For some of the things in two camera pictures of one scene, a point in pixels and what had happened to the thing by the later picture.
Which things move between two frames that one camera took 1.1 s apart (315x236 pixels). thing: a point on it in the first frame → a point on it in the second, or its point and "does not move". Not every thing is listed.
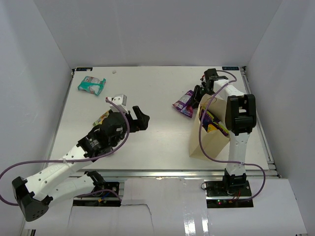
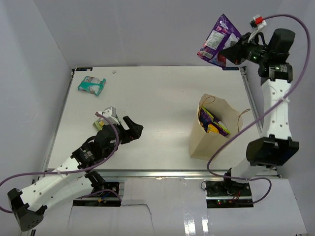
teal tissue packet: (92, 84) does not move
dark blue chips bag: (209, 119) does not move
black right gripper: (196, 97) → (236, 53)
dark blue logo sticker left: (84, 69) does not move
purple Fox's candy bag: (182, 104) → (222, 35)
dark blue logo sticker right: (231, 68) does not move
